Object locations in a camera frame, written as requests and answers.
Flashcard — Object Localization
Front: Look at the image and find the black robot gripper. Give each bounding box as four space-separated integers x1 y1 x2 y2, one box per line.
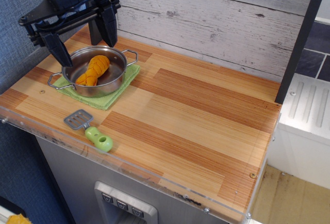
19 0 121 67

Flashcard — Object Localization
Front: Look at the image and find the orange plush toy fish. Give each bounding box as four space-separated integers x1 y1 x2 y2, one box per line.
75 55 110 86

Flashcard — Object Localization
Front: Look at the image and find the stainless steel pot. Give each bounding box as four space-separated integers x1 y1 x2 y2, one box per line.
48 45 138 98

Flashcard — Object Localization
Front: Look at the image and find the green folded cloth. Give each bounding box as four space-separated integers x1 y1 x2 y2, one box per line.
48 64 140 110

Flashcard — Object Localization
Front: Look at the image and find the silver dispenser button panel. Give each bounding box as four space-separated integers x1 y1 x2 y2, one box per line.
94 181 158 223

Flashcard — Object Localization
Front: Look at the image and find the clear acrylic table guard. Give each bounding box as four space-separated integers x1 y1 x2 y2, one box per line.
0 106 282 224

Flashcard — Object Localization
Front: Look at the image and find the yellow object at corner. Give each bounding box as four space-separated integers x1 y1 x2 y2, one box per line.
6 214 32 224

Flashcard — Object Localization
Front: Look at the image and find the white ribbed cabinet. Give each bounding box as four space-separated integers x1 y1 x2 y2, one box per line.
268 74 329 188

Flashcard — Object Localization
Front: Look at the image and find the black left support post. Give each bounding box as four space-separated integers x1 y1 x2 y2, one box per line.
79 0 109 46

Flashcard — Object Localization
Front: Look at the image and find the black support post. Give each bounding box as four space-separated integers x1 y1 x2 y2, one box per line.
79 0 109 46
275 0 322 104

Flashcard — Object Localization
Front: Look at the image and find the grey spatula green handle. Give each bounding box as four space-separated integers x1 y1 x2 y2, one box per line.
63 109 113 152

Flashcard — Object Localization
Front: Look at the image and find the black right support post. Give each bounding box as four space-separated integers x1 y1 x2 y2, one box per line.
275 0 322 104

